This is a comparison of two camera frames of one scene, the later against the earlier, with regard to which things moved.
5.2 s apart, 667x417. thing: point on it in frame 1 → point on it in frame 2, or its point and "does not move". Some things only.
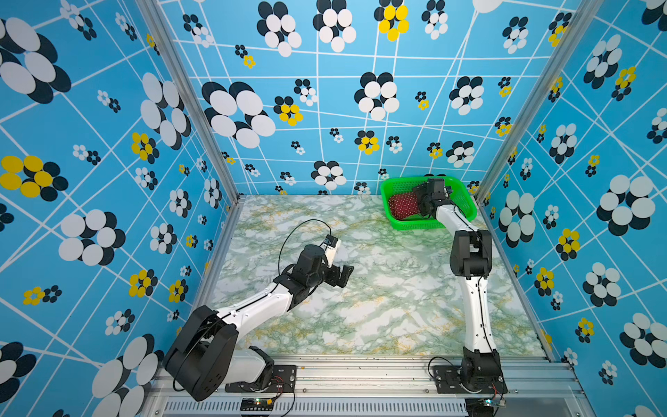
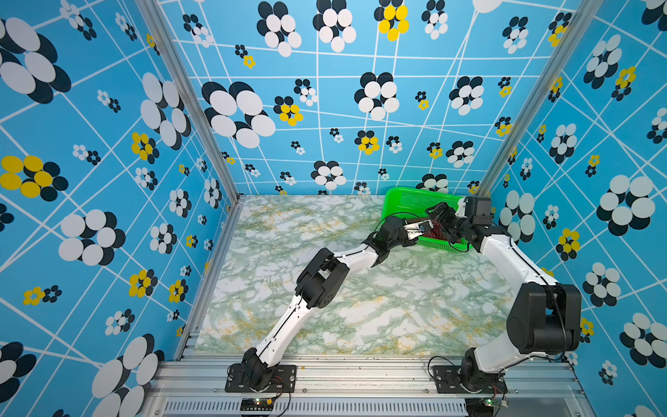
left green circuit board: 256,404 does not move
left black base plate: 284,380 does not move
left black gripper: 335,279 → 408,242
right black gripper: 419,193 → 449,213
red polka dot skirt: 403,204 → 436,232
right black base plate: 448,380 does not move
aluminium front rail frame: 384,388 does not move
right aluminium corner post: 575,32 does not move
